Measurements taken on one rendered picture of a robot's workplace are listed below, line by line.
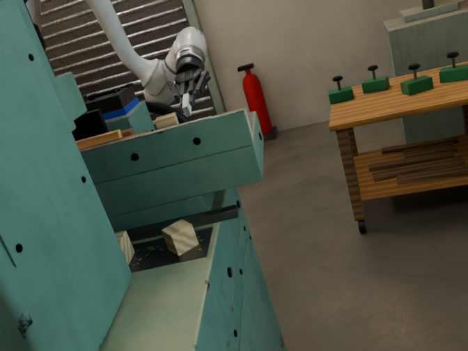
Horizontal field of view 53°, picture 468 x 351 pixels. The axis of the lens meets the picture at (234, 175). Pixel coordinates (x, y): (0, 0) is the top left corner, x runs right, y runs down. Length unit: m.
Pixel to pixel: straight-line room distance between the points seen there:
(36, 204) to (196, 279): 0.22
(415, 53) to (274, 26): 1.28
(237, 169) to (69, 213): 0.28
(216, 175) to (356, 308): 1.13
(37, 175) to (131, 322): 0.20
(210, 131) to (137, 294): 0.25
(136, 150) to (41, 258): 0.30
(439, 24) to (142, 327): 2.47
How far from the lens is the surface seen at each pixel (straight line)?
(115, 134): 0.81
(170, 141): 0.71
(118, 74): 4.09
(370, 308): 1.76
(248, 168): 0.71
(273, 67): 3.77
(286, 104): 3.83
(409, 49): 2.81
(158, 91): 1.57
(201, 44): 1.50
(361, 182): 2.22
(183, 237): 0.67
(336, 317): 1.74
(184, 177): 0.73
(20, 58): 0.54
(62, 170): 0.54
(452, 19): 2.82
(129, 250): 0.71
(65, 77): 0.80
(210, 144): 0.70
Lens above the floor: 1.11
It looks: 20 degrees down
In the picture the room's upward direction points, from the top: 17 degrees counter-clockwise
